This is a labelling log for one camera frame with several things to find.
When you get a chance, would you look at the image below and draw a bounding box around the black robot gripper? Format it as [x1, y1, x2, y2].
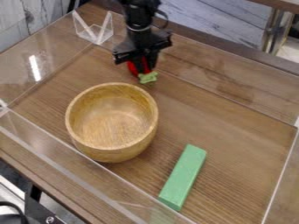
[112, 29, 172, 76]

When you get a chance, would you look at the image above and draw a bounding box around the red plush strawberry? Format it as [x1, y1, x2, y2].
[125, 57, 157, 84]

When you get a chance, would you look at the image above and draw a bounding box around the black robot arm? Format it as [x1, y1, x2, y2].
[112, 0, 172, 76]

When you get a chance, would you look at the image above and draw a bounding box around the round wooden bowl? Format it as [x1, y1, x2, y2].
[64, 82, 158, 163]

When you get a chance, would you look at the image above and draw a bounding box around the metal table leg background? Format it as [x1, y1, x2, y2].
[261, 9, 294, 55]

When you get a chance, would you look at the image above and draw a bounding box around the green rectangular block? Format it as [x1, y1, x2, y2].
[157, 144, 206, 211]

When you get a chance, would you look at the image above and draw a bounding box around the clear acrylic corner bracket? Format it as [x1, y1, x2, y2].
[70, 11, 113, 46]

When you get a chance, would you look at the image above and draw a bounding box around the clear acrylic tray wall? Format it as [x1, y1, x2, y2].
[0, 101, 194, 224]

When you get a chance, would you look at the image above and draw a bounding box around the black table frame leg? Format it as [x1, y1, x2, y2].
[23, 185, 65, 224]

